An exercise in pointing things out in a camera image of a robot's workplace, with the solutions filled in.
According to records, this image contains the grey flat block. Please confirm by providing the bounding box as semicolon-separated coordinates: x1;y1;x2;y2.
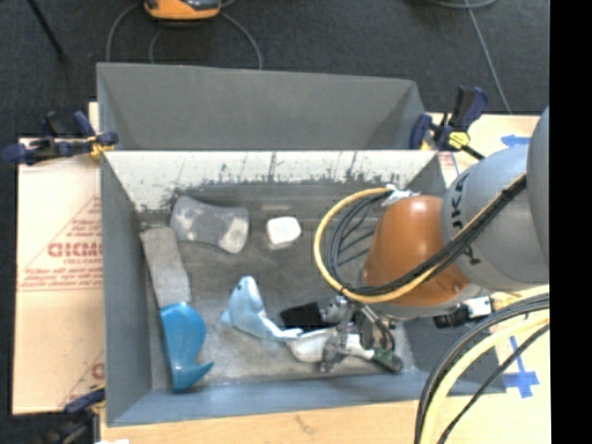
138;225;193;310

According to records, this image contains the small black box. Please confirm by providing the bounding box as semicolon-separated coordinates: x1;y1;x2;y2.
278;302;332;330

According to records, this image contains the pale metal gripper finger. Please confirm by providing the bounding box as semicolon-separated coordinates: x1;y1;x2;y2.
333;322;350;358
316;342;339;375

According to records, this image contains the light blue toy dolphin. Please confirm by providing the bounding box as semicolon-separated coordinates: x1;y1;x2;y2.
219;275;302;341

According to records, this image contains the blue toy whale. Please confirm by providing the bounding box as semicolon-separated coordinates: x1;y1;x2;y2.
158;301;216;394

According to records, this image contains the black cylinder on white bracket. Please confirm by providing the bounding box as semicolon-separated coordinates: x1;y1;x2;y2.
433;295;493;330

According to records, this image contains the white curved plastic thing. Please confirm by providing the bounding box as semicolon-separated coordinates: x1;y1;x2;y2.
286;327;377;364

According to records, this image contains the brown cardboard board, red print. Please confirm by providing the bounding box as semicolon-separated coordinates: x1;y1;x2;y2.
10;101;108;416

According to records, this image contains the white rounded block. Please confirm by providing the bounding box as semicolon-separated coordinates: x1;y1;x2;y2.
265;216;303;252

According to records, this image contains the grey metal bin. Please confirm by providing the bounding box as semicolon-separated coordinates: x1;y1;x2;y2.
95;61;508;427

